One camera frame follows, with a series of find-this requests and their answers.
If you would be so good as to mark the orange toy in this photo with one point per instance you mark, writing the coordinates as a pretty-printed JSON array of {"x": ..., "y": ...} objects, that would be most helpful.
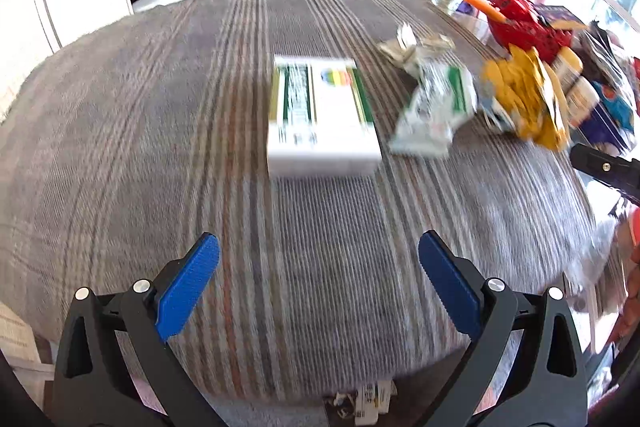
[{"x": 482, "y": 7}]

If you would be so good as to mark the white paper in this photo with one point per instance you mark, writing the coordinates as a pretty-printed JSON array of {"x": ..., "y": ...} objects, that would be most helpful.
[{"x": 415, "y": 47}]

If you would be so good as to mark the white green plastic packet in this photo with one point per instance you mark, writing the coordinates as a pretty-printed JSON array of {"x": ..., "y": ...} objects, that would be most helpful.
[{"x": 435, "y": 107}]

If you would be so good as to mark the white box with green print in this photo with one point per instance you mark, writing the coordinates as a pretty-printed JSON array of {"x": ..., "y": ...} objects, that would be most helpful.
[{"x": 320, "y": 117}]

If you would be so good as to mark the grey plaid tablecloth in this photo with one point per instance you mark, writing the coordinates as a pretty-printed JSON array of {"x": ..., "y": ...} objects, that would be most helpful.
[{"x": 200, "y": 132}]

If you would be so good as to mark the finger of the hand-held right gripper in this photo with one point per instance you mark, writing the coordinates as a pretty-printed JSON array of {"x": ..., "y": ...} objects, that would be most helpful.
[{"x": 605, "y": 169}]

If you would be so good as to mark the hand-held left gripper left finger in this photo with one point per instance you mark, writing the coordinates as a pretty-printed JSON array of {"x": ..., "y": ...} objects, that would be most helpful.
[{"x": 187, "y": 284}]

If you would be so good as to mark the white lid bottle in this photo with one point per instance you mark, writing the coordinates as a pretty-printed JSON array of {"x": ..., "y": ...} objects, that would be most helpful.
[{"x": 584, "y": 102}]

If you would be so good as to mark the yellow wrapper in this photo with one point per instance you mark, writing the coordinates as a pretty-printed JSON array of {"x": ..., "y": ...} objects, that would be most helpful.
[{"x": 525, "y": 102}]

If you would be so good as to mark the pile of silver snack packets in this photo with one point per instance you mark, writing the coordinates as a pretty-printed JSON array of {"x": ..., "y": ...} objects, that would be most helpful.
[{"x": 610, "y": 52}]

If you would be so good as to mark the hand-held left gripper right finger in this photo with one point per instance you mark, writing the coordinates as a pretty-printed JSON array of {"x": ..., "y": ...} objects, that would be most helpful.
[{"x": 450, "y": 284}]

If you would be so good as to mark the purple box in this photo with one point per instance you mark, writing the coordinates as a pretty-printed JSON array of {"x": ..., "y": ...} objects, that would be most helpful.
[{"x": 557, "y": 14}]

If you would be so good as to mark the yellow lid bottle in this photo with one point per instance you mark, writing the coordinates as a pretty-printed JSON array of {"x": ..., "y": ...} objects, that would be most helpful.
[{"x": 567, "y": 64}]

